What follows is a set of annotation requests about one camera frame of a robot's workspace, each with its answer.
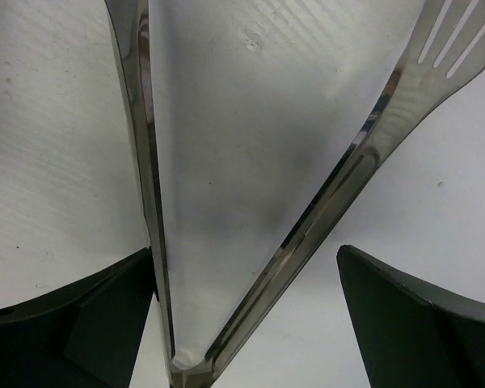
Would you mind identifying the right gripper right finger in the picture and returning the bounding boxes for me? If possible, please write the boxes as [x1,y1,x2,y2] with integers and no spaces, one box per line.
[336,245,485,387]

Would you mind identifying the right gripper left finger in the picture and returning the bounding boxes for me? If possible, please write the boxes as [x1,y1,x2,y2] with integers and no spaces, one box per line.
[0,248,155,387]

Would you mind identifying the metal tongs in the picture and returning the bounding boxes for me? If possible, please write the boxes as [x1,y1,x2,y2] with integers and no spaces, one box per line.
[106,1,485,387]

